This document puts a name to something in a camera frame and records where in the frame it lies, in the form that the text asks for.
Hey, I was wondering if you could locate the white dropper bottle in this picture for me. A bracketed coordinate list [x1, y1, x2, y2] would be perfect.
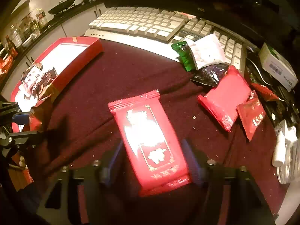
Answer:
[272, 131, 286, 168]

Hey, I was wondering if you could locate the red crinkled snack packet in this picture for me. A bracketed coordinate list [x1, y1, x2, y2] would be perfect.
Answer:
[237, 90, 266, 141]

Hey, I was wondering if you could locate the dark Manly Soulkiss snack packet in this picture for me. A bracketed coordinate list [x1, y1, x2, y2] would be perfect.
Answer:
[33, 67, 57, 100]

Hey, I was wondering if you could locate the black device with white button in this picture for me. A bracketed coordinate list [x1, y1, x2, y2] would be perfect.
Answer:
[264, 100, 287, 127]

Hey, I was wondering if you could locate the dark purple snack packet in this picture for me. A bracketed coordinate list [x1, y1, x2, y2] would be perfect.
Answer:
[191, 63, 229, 87]

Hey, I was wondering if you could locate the large red snack packet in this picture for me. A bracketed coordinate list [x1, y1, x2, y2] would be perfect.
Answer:
[108, 90, 191, 197]

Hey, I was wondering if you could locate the white snack packet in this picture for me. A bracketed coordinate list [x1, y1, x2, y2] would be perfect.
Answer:
[186, 34, 225, 70]

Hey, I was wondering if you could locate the clear plastic pitcher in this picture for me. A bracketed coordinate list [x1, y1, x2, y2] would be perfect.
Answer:
[277, 127, 299, 184]

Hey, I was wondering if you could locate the green snack packet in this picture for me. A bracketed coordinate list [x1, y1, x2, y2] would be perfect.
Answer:
[171, 41, 196, 72]

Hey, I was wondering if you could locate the gold brown snack packet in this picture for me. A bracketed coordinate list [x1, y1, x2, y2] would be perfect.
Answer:
[29, 83, 59, 132]

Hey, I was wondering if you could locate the white medicine box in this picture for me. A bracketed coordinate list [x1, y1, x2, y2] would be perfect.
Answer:
[258, 43, 298, 92]

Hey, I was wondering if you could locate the black TCL monitor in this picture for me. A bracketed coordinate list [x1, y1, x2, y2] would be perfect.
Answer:
[104, 0, 299, 59]

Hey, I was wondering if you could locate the dark red table mat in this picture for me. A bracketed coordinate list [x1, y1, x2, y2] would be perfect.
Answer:
[14, 38, 290, 225]

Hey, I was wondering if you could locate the small red packet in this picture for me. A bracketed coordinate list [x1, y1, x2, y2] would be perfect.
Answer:
[251, 83, 279, 102]

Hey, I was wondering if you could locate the red white tray box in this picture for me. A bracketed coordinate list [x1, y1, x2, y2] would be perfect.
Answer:
[11, 37, 104, 132]

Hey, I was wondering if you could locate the white computer keyboard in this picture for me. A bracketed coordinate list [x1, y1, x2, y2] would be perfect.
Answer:
[84, 7, 247, 74]

